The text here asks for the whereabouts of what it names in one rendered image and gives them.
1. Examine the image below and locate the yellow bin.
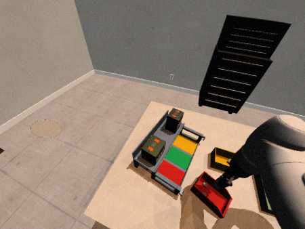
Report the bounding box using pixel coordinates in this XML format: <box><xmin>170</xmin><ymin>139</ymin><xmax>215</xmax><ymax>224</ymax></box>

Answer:
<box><xmin>210</xmin><ymin>147</ymin><xmax>235</xmax><ymax>171</ymax></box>

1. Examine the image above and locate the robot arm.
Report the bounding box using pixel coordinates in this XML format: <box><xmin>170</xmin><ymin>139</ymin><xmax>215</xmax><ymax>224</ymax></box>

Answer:
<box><xmin>235</xmin><ymin>114</ymin><xmax>305</xmax><ymax>229</ymax></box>

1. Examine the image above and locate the red bin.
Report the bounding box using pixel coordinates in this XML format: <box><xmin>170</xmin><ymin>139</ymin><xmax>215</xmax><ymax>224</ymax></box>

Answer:
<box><xmin>190</xmin><ymin>171</ymin><xmax>232</xmax><ymax>219</ymax></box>

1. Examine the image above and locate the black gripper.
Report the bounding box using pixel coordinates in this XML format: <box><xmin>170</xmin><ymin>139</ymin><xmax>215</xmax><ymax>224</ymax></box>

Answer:
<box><xmin>213</xmin><ymin>158</ymin><xmax>251</xmax><ymax>189</ymax></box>

